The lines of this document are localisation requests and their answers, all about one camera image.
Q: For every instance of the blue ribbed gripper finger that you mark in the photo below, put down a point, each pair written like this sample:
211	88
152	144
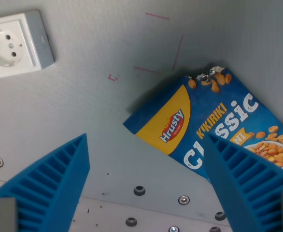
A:
52	178
247	183

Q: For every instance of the grey threaded hole insert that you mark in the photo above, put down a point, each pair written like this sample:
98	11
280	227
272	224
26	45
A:
131	221
220	215
215	229
139	190

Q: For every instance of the blue peanut snack bag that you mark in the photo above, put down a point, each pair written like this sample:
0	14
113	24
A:
204	120

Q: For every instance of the white wall power socket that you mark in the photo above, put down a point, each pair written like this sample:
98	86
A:
16	44

